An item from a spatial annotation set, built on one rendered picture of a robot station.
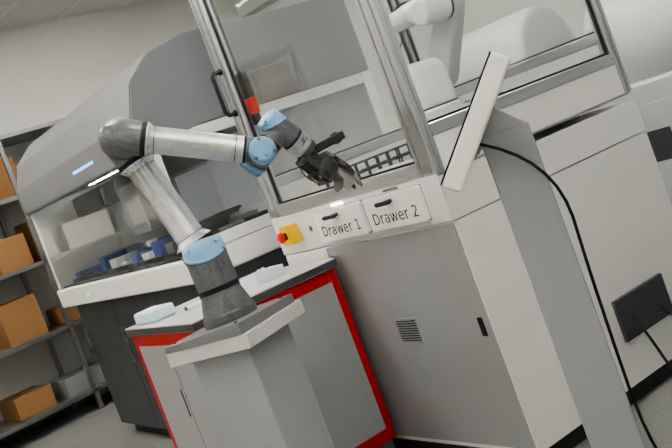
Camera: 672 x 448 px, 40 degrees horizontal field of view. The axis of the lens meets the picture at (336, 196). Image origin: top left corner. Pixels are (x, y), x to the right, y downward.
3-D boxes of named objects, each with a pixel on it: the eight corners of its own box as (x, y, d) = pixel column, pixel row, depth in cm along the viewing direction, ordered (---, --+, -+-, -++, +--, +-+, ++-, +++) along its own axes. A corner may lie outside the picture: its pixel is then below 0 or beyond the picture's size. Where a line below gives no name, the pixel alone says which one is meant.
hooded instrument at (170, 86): (264, 471, 371) (103, 52, 362) (113, 439, 526) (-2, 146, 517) (472, 348, 437) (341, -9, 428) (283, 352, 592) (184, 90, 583)
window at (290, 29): (417, 162, 275) (305, -145, 270) (280, 203, 347) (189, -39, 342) (419, 161, 275) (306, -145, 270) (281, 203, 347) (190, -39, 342)
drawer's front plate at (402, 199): (427, 220, 275) (414, 186, 274) (372, 232, 299) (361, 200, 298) (431, 219, 276) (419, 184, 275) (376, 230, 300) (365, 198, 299)
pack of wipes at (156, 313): (177, 312, 332) (173, 300, 332) (155, 322, 326) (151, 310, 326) (157, 316, 344) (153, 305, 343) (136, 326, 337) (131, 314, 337)
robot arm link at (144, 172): (203, 293, 257) (89, 133, 255) (204, 291, 271) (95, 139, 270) (239, 268, 258) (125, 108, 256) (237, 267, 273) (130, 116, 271)
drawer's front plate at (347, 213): (368, 233, 301) (356, 201, 300) (322, 243, 325) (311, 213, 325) (372, 231, 302) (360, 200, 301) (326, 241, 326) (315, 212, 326)
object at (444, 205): (453, 220, 268) (435, 173, 268) (284, 255, 353) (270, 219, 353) (646, 129, 320) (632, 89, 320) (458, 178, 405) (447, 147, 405)
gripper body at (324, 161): (320, 188, 278) (290, 164, 274) (333, 165, 282) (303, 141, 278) (334, 183, 272) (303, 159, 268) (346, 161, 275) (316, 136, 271)
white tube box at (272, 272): (259, 286, 320) (255, 276, 320) (246, 288, 326) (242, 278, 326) (286, 273, 327) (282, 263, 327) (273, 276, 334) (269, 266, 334)
